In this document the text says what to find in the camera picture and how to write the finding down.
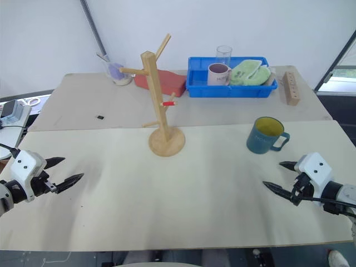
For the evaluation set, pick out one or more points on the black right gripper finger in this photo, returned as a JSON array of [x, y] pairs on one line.
[[289, 165], [279, 190]]

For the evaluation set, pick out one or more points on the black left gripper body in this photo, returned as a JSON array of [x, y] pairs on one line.
[[39, 185]]

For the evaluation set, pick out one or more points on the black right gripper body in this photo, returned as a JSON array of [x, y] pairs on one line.
[[304, 187]]

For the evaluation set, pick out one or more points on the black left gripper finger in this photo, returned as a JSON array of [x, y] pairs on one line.
[[54, 162], [69, 180]]

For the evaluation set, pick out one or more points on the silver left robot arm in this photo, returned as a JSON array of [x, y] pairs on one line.
[[4, 198]]

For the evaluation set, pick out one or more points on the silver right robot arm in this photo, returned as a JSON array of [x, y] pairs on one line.
[[347, 193]]

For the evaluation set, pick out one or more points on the clear plastic cup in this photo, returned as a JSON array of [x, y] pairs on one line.
[[116, 73]]

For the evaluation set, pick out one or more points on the wooden mug tree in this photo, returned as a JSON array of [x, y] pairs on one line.
[[155, 97]]

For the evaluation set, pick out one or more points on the blue mug yellow inside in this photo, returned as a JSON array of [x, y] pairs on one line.
[[260, 139]]

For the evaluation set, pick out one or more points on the small black object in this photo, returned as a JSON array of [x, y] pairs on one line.
[[100, 117]]

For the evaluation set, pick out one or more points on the grey blue box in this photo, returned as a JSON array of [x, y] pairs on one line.
[[12, 111]]

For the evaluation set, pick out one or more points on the wooden block with holes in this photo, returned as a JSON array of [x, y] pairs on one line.
[[290, 91]]

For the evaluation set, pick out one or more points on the white shoe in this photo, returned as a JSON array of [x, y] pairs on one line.
[[338, 258]]

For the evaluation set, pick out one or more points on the beige cloth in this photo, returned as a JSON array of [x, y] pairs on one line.
[[272, 76]]

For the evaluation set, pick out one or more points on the blue plastic bin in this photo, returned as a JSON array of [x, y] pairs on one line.
[[222, 91]]

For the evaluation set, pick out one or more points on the green cloth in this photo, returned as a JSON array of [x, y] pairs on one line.
[[250, 73]]

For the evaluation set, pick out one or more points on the pale pink mug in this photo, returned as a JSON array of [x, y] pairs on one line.
[[217, 78]]

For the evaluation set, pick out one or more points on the clear drinking glass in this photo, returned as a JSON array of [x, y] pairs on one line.
[[224, 55]]

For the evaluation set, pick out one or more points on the red block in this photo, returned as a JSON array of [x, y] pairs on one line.
[[169, 82]]

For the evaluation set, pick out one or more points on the grey metal conduit pole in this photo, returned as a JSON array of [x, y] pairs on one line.
[[93, 25]]

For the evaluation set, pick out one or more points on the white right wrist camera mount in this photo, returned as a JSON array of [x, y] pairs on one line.
[[317, 168]]

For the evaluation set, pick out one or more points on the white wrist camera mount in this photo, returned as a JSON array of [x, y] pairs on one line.
[[317, 168], [23, 167]]

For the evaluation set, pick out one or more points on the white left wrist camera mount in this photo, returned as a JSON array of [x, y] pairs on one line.
[[23, 167]]

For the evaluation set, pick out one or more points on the dark window frame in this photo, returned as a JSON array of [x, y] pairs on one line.
[[333, 64]]

